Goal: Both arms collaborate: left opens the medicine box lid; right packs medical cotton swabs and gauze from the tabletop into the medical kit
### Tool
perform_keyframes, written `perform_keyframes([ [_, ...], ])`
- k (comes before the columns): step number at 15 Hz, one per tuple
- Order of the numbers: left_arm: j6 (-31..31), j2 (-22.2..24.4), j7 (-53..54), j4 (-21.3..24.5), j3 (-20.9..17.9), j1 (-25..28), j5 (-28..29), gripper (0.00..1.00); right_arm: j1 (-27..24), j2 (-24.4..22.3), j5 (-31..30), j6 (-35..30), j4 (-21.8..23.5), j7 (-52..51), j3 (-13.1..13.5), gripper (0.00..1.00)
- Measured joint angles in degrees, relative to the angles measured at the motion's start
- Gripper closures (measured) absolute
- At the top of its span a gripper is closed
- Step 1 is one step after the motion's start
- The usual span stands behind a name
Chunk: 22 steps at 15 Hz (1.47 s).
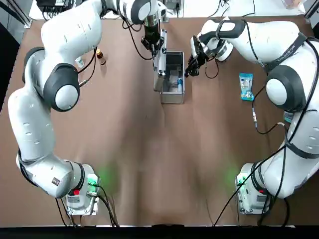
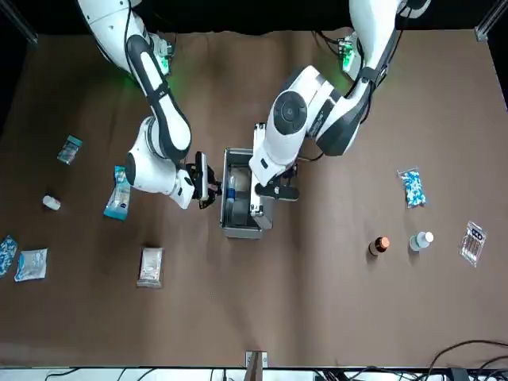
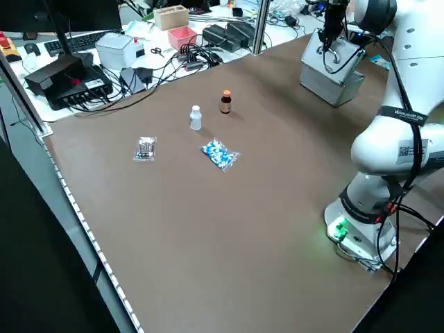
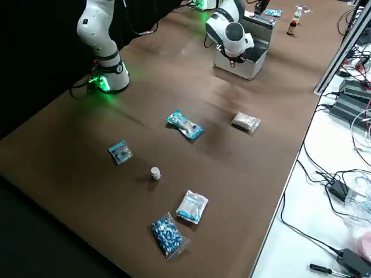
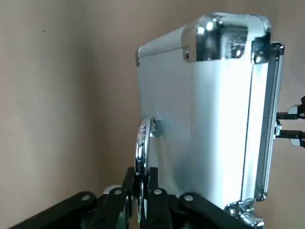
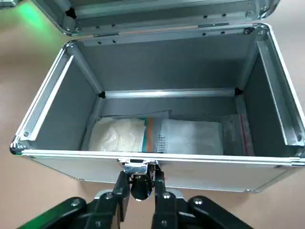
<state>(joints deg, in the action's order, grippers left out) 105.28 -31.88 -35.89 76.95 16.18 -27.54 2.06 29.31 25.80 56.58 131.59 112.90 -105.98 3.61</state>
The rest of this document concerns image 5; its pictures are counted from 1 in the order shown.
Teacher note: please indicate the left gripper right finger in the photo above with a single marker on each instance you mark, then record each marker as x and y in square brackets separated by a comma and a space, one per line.
[181, 212]

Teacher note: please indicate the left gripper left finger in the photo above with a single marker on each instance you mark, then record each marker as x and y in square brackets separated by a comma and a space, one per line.
[71, 207]

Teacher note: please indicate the silver aluminium medical case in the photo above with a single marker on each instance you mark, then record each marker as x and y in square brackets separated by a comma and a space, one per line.
[214, 119]

